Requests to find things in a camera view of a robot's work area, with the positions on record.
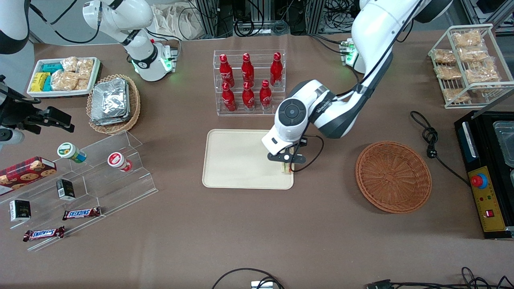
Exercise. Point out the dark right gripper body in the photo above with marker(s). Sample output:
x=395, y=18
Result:
x=19, y=114

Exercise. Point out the triangle sandwich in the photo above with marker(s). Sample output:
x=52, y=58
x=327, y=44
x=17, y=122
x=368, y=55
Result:
x=286, y=171

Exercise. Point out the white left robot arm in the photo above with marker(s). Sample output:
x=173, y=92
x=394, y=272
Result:
x=373, y=24

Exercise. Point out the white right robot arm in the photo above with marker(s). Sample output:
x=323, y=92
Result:
x=138, y=52

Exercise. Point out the white rectangular snack tray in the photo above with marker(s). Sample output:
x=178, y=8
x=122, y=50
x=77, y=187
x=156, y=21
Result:
x=34, y=93

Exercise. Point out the beige plastic tray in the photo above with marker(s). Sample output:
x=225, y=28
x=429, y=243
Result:
x=237, y=159

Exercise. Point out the light wicker basket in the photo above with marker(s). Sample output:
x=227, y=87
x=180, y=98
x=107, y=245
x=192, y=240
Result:
x=134, y=104

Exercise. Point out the brown wicker basket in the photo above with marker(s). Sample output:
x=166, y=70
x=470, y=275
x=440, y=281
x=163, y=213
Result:
x=393, y=176

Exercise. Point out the green lid cup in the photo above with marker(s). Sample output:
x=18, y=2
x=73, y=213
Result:
x=70, y=151

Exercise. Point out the teal snack pack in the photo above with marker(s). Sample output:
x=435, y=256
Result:
x=52, y=67
x=47, y=84

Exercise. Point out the clear acrylic bottle rack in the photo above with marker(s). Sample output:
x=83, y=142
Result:
x=257, y=112

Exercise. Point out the clear rice cracker bag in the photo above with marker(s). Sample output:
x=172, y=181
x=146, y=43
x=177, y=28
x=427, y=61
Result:
x=85, y=68
x=69, y=64
x=64, y=81
x=82, y=84

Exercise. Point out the yellow snack pack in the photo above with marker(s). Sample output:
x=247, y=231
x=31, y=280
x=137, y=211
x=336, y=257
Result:
x=39, y=82

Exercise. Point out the red cola bottle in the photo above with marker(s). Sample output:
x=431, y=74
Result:
x=248, y=98
x=265, y=97
x=229, y=99
x=226, y=72
x=276, y=70
x=247, y=71

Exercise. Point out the red tartan cookie box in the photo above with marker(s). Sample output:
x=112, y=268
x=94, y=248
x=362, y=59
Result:
x=24, y=172

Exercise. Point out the silver foil pack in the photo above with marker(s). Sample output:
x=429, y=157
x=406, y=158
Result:
x=109, y=98
x=112, y=122

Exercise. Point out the small black box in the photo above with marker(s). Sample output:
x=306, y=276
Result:
x=65, y=189
x=20, y=210

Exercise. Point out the red lid cup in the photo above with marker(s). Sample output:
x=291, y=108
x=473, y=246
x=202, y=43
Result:
x=117, y=160

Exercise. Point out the clear acrylic stepped stand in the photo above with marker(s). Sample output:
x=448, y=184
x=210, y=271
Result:
x=120, y=188

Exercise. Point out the brown snickers bar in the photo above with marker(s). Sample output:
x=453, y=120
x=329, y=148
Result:
x=43, y=233
x=80, y=213

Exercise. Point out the small silver device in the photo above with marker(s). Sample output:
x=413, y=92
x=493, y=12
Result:
x=262, y=285

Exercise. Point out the beige cloth bag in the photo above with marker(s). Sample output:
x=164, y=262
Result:
x=176, y=22

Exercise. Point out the bagged fried snack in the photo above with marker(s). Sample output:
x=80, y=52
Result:
x=443, y=57
x=447, y=73
x=482, y=73
x=473, y=54
x=466, y=39
x=455, y=94

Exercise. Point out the red emergency stop button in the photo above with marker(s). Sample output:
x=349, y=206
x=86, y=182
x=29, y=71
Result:
x=479, y=181

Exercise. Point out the yellow control panel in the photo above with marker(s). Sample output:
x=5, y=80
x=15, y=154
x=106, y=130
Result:
x=490, y=208

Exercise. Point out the black appliance housing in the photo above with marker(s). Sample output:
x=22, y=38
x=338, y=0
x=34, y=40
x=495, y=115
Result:
x=502, y=176

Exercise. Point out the clear plastic container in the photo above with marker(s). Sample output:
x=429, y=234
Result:
x=505, y=140

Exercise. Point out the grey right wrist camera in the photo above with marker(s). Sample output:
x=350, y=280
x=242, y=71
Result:
x=11, y=136

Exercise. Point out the aluminium frame rail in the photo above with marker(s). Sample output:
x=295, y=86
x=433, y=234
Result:
x=209, y=18

